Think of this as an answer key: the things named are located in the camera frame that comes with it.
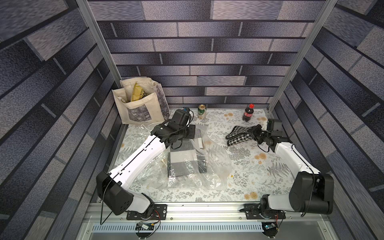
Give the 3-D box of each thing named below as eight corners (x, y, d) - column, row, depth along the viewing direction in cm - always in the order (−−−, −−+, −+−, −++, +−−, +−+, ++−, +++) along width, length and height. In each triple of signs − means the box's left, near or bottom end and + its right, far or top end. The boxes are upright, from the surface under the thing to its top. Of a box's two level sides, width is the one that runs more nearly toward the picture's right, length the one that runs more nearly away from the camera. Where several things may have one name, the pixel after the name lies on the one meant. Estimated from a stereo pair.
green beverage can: (198, 119, 114) (198, 110, 106) (198, 113, 118) (198, 104, 110) (206, 119, 114) (207, 110, 106) (205, 113, 118) (206, 104, 111)
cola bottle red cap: (242, 122, 115) (247, 109, 104) (241, 116, 119) (245, 103, 108) (249, 122, 115) (255, 109, 104) (248, 116, 119) (253, 103, 108)
